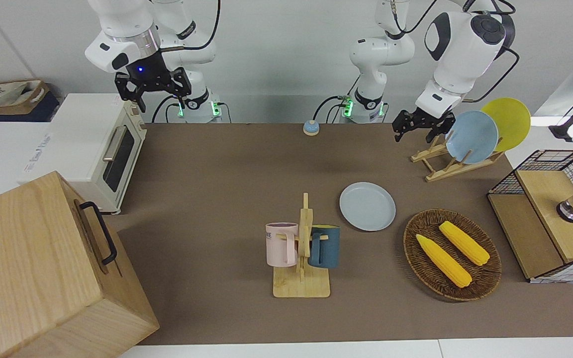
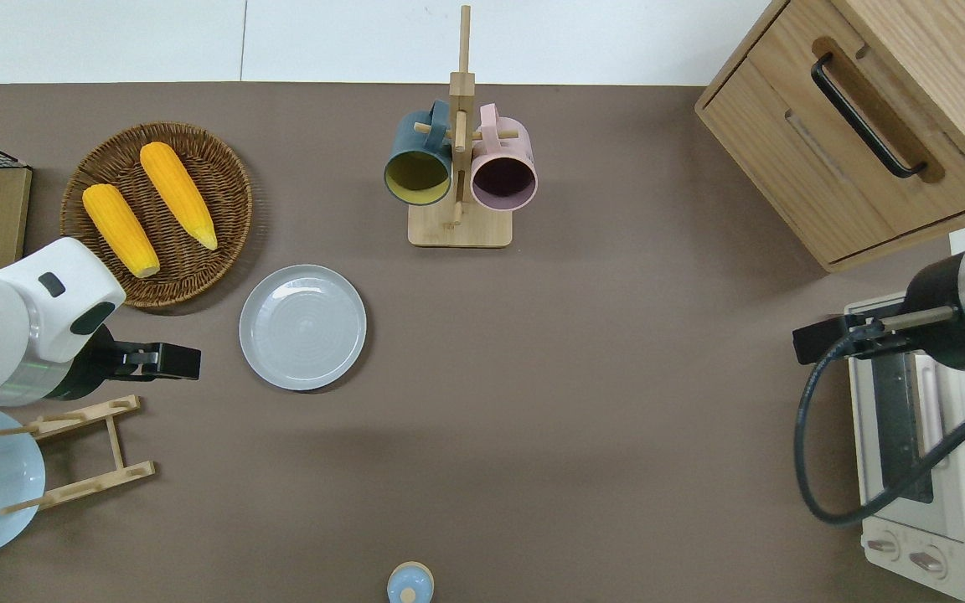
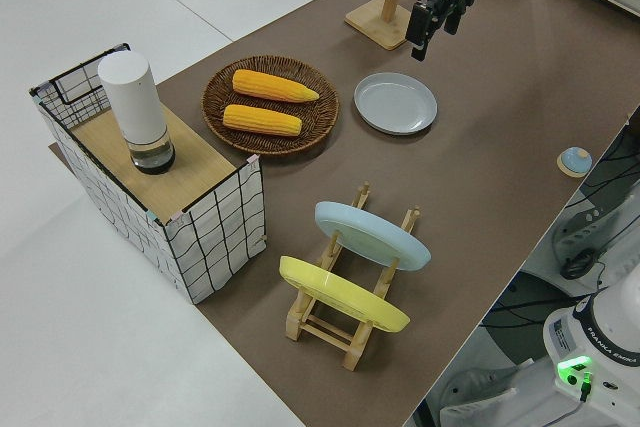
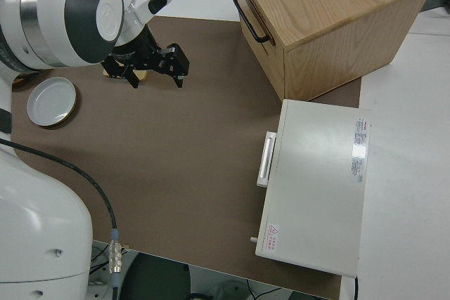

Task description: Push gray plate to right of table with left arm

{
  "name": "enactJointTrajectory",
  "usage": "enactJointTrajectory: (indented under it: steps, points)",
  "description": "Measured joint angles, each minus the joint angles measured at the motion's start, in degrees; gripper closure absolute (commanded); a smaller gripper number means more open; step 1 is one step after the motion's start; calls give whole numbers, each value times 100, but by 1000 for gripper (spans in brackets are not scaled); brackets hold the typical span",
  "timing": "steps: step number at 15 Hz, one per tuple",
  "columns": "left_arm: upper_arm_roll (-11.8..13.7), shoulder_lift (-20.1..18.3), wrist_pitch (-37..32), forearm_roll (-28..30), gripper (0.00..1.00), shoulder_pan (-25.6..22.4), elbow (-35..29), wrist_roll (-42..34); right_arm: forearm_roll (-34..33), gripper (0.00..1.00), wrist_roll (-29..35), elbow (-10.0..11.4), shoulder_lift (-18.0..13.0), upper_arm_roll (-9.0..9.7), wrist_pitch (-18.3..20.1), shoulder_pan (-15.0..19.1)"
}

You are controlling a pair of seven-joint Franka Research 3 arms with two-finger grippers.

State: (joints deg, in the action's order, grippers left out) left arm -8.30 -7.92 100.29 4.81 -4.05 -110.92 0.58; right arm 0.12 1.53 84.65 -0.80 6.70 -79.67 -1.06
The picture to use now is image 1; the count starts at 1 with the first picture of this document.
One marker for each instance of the brown table mat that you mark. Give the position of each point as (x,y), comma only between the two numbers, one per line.
(217,199)

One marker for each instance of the wooden plate rack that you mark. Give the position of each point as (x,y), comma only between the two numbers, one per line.
(448,171)

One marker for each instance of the wooden mug tree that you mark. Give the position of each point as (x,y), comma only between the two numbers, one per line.
(301,286)

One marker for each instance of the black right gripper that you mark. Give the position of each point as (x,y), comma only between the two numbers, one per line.
(148,74)

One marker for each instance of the blue service bell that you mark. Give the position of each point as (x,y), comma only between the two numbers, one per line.
(311,128)

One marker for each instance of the light blue plate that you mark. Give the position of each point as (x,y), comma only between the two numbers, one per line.
(473,136)

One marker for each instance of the pink mug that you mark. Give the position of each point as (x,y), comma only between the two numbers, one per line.
(279,246)

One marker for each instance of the gray plate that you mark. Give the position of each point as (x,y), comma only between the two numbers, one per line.
(367,206)

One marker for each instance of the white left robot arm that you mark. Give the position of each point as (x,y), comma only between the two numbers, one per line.
(458,54)

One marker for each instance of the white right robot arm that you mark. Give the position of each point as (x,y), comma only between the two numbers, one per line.
(122,20)

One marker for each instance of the brown wicker basket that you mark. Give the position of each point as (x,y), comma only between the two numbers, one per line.
(485,279)

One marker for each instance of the yellow corn cob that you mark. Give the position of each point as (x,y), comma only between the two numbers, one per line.
(464,243)
(443,261)

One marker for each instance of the white toaster oven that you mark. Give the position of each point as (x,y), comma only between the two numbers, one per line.
(82,139)

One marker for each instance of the yellow plate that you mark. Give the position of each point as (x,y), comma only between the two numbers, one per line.
(513,119)

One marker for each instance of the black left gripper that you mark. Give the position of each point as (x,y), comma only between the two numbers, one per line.
(423,119)

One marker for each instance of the cardboard box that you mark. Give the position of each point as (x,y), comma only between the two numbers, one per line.
(34,102)

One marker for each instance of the wooden cabinet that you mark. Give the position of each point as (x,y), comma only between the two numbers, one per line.
(33,268)

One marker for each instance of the dark navy crate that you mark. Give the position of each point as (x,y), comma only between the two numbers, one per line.
(43,115)

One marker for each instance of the dark blue mug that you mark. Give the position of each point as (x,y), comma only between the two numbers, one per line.
(329,248)

